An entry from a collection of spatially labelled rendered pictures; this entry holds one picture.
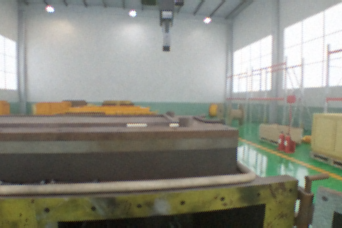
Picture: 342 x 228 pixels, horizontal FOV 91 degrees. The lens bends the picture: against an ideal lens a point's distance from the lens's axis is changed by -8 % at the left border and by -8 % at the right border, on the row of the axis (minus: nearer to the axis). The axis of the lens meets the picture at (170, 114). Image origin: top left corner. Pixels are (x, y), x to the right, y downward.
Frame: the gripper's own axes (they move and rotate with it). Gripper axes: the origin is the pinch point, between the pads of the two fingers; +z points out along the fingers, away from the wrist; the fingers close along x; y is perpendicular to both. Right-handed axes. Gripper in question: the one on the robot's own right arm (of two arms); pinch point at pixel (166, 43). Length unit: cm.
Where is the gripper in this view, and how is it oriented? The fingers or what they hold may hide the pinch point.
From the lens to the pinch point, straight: 66.2
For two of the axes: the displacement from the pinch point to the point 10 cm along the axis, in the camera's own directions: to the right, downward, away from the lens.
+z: -0.1, 10.0, 0.8
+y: 10.0, 0.1, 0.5
